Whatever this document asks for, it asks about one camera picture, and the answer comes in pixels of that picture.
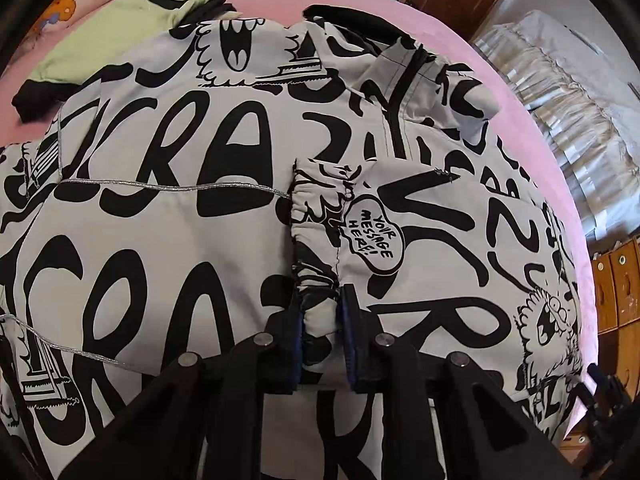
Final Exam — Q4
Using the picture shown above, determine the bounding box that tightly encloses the pale green garment black trim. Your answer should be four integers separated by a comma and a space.
12, 0, 238, 123

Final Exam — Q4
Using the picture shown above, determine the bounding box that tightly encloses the white lace covered furniture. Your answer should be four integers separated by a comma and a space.
470, 7, 640, 251

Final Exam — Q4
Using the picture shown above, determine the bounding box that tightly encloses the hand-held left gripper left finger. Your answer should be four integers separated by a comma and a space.
57, 290, 307, 480

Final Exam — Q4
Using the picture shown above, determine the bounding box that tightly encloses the black and white printed jacket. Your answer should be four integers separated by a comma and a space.
0, 5, 583, 480

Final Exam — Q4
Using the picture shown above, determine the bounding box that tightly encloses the wooden drawer cabinet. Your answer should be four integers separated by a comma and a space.
590, 235, 640, 336

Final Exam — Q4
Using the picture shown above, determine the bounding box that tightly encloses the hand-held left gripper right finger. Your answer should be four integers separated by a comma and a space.
336, 285, 583, 480

